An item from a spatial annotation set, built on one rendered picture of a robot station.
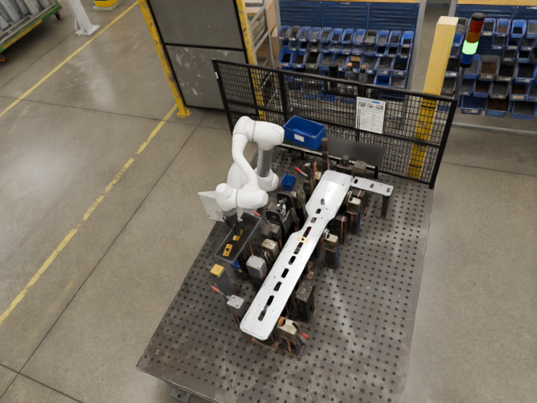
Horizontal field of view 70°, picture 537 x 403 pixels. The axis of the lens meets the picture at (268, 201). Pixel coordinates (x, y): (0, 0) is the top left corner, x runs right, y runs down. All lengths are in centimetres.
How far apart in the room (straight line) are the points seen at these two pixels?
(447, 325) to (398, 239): 89
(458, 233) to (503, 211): 52
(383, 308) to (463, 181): 212
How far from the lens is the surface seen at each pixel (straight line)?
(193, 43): 483
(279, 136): 250
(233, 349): 265
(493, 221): 420
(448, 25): 260
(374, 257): 289
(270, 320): 235
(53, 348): 409
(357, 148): 313
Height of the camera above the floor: 314
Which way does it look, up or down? 49 degrees down
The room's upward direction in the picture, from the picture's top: 12 degrees counter-clockwise
